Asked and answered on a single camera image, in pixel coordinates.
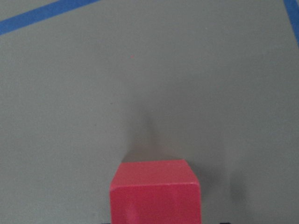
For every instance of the red block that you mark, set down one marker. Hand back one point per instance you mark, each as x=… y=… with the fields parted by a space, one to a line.
x=155 y=192

